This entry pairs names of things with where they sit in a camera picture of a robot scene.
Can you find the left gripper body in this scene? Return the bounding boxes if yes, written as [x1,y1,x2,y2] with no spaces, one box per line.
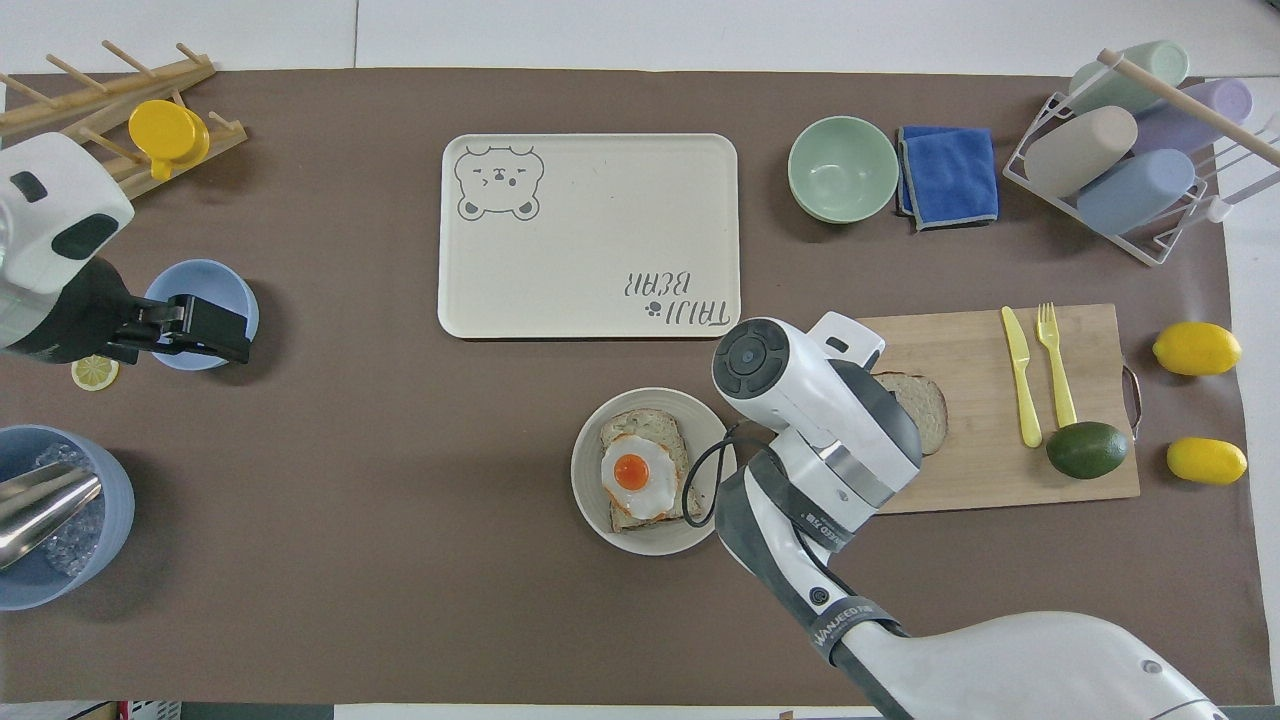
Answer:
[4,257,138,367]

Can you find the beige plate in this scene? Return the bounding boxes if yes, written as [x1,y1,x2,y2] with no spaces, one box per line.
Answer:
[570,387,740,558]

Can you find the light blue bowl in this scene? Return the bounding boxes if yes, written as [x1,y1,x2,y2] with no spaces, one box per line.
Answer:
[143,259,260,373]

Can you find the lemon slice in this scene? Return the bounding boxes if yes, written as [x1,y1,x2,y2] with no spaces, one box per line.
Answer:
[70,354,121,393]

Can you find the light blue bucket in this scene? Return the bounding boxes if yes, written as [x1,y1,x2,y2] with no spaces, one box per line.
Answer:
[0,425,136,612]

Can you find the metal scoop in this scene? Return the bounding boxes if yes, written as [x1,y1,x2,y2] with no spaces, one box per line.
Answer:
[0,462,104,573]

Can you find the yellow cup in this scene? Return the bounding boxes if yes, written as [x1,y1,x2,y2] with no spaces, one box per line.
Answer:
[128,98,212,184]

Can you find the wooden dish rack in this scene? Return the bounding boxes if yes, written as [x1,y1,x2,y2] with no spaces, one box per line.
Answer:
[0,40,249,201]

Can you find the clear ice cubes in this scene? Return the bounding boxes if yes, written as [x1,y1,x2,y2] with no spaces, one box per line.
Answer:
[35,444,107,580]

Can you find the cream tray with bear print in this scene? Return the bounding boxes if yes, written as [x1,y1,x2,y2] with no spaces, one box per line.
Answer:
[437,133,742,341]

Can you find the toast with fried egg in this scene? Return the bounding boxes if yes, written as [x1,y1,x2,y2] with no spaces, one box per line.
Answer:
[598,407,703,535]

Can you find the fried egg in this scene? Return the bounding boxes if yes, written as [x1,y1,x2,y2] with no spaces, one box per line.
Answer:
[599,432,682,524]

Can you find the green bowl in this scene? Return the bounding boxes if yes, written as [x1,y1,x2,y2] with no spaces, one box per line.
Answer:
[787,116,900,225]

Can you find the bread slice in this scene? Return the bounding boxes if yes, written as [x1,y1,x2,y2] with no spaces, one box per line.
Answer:
[872,371,950,458]

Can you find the blue cloth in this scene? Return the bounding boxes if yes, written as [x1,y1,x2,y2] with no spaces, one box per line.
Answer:
[895,125,1001,233]

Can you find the wooden cutting board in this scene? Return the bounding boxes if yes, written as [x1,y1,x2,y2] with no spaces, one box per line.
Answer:
[855,303,1144,516]

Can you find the yellow plastic knife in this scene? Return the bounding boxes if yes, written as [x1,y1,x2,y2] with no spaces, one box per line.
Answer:
[1001,306,1044,450]

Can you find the yellow plastic fork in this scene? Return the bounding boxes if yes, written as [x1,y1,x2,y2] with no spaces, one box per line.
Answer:
[1035,302,1080,430]

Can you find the beige cup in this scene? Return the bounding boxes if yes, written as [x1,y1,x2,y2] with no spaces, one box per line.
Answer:
[1024,105,1140,200]

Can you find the green avocado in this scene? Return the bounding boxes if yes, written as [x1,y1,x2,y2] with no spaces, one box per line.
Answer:
[1045,421,1132,481]

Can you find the blue cup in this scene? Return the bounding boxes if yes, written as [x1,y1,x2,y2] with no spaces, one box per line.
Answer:
[1076,148,1198,237]

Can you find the green cup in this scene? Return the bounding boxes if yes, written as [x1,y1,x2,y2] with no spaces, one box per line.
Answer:
[1067,40,1191,117]

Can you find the yellow lemon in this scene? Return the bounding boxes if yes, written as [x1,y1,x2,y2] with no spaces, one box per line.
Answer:
[1166,437,1250,488]
[1152,321,1244,378]

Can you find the wooden stick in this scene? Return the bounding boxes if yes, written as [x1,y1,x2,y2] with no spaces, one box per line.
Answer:
[1096,48,1280,169]

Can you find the purple cup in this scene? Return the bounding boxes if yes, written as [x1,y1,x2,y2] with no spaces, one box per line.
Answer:
[1133,78,1255,157]

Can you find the black cable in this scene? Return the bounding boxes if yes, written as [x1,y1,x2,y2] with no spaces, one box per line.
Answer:
[684,428,743,528]

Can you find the white wire rack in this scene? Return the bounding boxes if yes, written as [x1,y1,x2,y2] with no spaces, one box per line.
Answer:
[1003,88,1280,268]

